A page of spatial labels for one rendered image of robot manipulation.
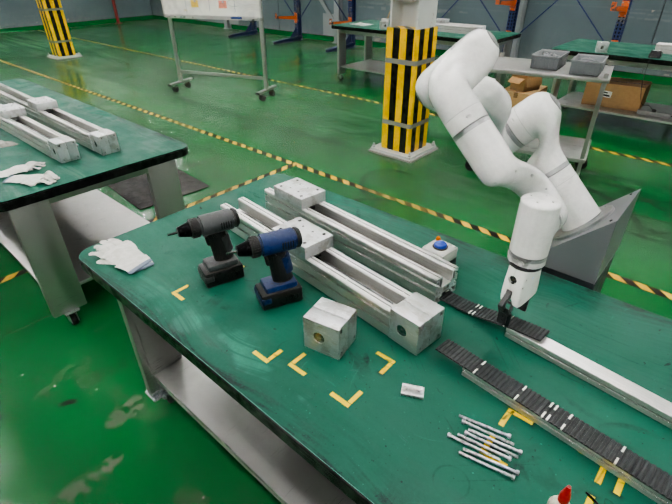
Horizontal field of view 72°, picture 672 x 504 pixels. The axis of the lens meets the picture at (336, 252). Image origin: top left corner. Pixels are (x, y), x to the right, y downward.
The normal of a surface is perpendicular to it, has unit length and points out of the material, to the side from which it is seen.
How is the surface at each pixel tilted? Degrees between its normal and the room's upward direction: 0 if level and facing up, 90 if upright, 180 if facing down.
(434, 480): 0
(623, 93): 89
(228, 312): 0
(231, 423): 0
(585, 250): 90
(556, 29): 90
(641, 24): 90
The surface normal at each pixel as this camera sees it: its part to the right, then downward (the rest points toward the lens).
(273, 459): 0.00, -0.84
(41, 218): 0.74, 0.36
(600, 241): -0.66, 0.41
